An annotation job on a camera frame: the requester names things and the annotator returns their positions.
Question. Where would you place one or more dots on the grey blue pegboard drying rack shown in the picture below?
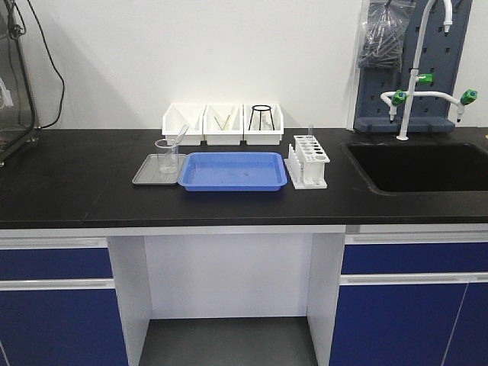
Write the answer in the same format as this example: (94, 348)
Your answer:
(440, 58)

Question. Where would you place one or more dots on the plastic bag of black pegs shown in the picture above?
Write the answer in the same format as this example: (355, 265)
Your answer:
(385, 32)

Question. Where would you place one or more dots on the clear glass flask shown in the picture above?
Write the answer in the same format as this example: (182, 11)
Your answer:
(265, 120)

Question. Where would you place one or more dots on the white right storage bin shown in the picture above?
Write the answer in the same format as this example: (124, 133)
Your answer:
(263, 137)

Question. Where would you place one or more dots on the grey metal tray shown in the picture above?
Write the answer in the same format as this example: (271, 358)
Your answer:
(150, 172)

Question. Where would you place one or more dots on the white test tube rack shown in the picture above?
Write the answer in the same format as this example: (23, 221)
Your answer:
(306, 163)

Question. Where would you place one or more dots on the blue left upper drawer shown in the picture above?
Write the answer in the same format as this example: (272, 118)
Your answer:
(49, 264)

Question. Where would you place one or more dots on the blue plastic tray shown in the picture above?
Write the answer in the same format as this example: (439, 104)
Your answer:
(233, 171)

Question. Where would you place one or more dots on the blue cabinet door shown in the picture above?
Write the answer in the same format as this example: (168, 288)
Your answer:
(424, 324)
(61, 327)

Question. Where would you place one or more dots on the white middle storage bin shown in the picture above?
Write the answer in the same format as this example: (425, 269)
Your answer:
(214, 136)

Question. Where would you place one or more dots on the glass fume cabinet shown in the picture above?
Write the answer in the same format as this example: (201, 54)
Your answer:
(19, 119)

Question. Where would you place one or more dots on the white storage bin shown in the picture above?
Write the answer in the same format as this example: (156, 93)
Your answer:
(180, 114)
(263, 137)
(214, 136)

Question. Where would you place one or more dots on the blue right lower cabinet door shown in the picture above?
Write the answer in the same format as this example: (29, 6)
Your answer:
(424, 324)

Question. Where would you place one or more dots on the green yellow plastic sticks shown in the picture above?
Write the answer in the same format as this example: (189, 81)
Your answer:
(224, 124)

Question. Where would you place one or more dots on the blue left lower cabinet door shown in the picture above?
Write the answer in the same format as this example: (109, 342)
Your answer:
(61, 327)

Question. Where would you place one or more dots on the clear test tube in rack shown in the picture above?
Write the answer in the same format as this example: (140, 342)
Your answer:
(310, 131)

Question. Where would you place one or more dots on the black wire tripod stand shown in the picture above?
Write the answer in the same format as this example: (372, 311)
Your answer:
(253, 120)

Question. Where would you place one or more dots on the white gooseneck lab faucet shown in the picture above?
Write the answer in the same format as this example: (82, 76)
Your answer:
(395, 98)

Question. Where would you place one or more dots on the blue drawer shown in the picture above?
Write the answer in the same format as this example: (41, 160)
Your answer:
(49, 264)
(414, 258)

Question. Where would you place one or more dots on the black lab sink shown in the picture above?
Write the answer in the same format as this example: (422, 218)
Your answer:
(422, 168)

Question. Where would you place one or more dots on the clear glass test tube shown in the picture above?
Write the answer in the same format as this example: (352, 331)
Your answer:
(180, 136)

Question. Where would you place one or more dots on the white left storage bin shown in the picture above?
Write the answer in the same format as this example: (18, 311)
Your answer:
(180, 114)

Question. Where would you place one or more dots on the blue right upper drawer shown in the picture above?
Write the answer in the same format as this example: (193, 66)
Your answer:
(414, 258)

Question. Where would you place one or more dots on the clear glass beaker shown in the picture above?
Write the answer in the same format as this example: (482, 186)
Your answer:
(167, 156)

